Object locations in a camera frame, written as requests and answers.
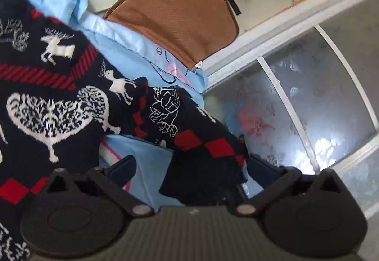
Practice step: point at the frosted glass window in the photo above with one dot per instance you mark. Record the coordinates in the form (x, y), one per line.
(296, 95)

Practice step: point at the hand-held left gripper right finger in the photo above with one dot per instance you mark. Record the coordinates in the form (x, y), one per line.
(262, 167)

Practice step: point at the dark reindeer-patterned knit sweater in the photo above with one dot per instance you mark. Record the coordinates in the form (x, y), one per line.
(44, 86)

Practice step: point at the light blue printed bed sheet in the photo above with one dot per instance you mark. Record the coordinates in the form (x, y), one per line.
(121, 49)

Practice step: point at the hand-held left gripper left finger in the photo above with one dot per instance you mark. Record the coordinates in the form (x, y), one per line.
(125, 167)

